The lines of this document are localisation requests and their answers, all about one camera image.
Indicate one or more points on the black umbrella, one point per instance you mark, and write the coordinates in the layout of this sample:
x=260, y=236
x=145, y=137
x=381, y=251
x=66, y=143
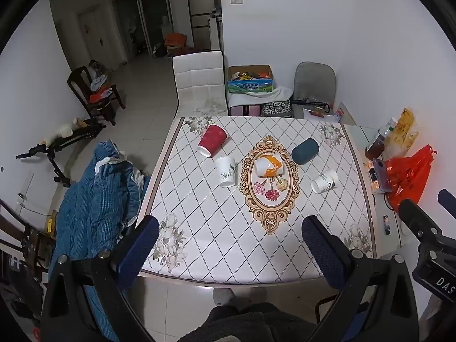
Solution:
x=309, y=102

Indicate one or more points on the diamond patterned floral tablecloth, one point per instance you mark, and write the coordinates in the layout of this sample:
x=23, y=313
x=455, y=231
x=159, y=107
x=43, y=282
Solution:
x=213, y=228

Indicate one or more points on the white padded chair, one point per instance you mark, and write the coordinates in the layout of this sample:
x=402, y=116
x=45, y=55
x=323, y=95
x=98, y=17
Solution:
x=199, y=82

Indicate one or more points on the dark teal cup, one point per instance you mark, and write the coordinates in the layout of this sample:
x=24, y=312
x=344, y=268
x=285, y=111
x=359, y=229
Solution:
x=305, y=150

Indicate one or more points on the patterned dark bag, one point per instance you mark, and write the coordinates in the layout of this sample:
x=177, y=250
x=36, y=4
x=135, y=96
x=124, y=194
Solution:
x=276, y=109

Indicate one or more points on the orange plastic bag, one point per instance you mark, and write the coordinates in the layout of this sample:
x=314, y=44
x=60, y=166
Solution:
x=408, y=178

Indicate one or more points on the pile of clothes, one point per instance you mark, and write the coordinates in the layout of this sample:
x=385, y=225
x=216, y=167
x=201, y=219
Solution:
x=100, y=85

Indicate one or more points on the blue quilted blanket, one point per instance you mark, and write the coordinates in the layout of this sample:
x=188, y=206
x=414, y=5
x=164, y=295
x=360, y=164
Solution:
x=94, y=203

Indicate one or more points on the orange storage box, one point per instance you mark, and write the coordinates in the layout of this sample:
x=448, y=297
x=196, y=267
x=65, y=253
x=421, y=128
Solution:
x=176, y=41

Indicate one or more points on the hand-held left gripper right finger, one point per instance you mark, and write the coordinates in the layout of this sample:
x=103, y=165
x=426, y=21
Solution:
x=323, y=253

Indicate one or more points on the white cup with bird print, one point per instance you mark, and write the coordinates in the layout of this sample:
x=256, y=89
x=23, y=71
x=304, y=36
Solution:
x=324, y=181

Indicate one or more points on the dark wooden chair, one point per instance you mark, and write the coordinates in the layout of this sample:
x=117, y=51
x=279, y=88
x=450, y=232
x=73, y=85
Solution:
x=87, y=94

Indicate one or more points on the person's dark trousers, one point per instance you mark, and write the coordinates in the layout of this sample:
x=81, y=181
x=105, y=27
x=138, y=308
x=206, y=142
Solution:
x=245, y=322

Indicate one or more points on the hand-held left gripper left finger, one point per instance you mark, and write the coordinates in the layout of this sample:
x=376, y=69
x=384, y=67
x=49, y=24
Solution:
x=139, y=247

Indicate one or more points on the purple phone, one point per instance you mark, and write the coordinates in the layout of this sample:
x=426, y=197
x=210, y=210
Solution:
x=380, y=175

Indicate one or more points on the red paper cup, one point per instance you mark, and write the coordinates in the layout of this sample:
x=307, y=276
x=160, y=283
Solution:
x=213, y=139

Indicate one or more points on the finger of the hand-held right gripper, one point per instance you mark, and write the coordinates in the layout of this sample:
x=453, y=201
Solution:
x=449, y=203
x=418, y=219

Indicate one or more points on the grey fabric chair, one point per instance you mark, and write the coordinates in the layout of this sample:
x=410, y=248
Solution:
x=315, y=83

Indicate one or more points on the grey slipper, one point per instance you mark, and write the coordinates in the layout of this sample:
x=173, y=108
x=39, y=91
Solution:
x=223, y=295

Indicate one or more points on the orange and white cup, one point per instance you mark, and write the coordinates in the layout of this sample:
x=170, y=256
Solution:
x=268, y=165

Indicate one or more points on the cardboard box with blue print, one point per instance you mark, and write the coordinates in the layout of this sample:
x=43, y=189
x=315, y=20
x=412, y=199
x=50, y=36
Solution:
x=250, y=78

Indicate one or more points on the small photo card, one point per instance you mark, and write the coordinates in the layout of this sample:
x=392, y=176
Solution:
x=386, y=223

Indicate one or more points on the yellow snack bag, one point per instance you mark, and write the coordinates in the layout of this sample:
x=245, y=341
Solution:
x=402, y=130

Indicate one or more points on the black exercise machine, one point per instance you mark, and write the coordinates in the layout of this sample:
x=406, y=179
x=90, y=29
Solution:
x=58, y=142

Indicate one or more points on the brown glass bottle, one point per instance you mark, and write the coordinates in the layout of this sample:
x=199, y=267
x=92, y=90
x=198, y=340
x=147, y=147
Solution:
x=378, y=144

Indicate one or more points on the white cup with plant print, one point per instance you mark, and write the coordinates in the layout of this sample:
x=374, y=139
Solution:
x=226, y=171

